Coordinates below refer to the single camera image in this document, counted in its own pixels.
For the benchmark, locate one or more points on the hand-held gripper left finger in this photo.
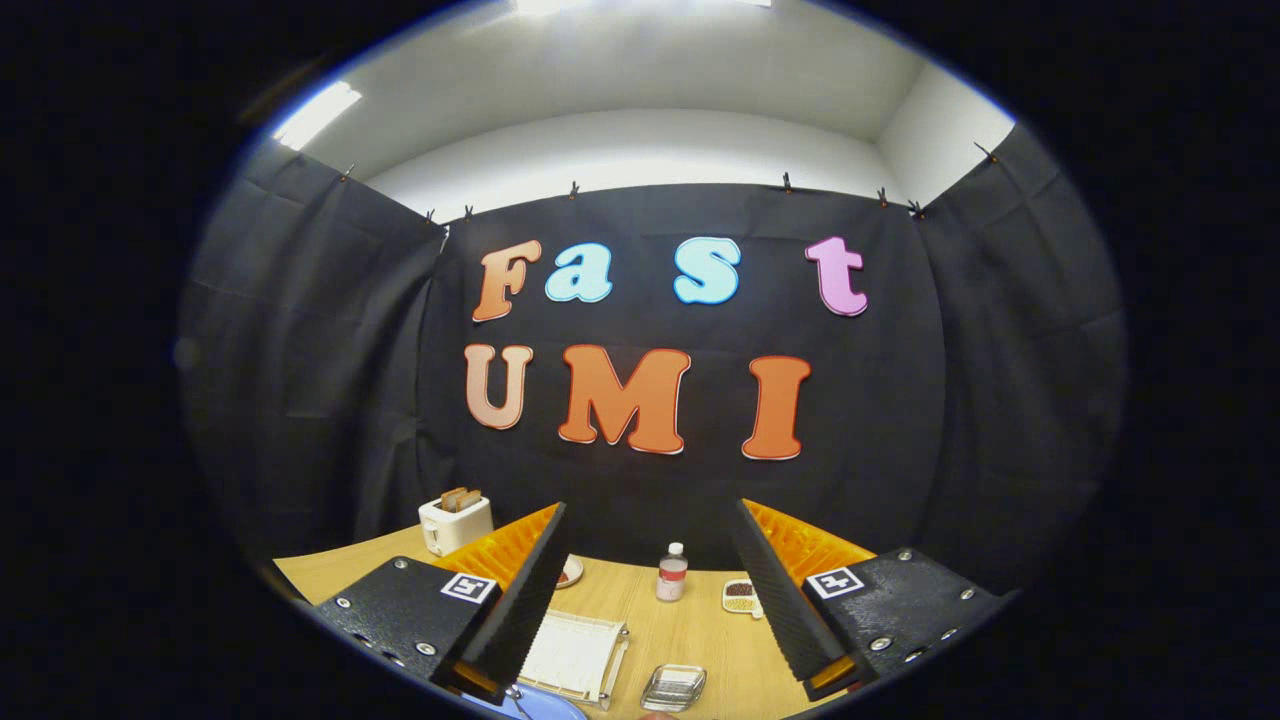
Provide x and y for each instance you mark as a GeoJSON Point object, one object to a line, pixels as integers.
{"type": "Point", "coordinates": [525, 590]}

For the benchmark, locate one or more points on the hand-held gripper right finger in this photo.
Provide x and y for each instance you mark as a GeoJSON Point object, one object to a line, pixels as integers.
{"type": "Point", "coordinates": [775, 590]}

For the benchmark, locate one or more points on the blue plate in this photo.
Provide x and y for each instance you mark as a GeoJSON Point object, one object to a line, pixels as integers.
{"type": "Point", "coordinates": [555, 708]}

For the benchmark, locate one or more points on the small white dish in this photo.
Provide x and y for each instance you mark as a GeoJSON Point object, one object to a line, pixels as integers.
{"type": "Point", "coordinates": [572, 572]}

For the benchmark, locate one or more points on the white divided snack tray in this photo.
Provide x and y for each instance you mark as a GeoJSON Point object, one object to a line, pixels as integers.
{"type": "Point", "coordinates": [740, 598]}

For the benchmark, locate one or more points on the white toaster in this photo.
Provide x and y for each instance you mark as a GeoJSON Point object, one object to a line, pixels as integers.
{"type": "Point", "coordinates": [455, 530]}

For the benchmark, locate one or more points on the red label water bottle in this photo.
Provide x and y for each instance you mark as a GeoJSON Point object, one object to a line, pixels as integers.
{"type": "Point", "coordinates": [671, 580]}

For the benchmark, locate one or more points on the toast slice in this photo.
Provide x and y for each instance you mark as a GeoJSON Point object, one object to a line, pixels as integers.
{"type": "Point", "coordinates": [471, 496]}
{"type": "Point", "coordinates": [452, 499]}

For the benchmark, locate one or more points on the ceiling light panel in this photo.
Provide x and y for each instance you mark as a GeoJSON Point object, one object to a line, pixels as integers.
{"type": "Point", "coordinates": [600, 5]}
{"type": "Point", "coordinates": [318, 113]}

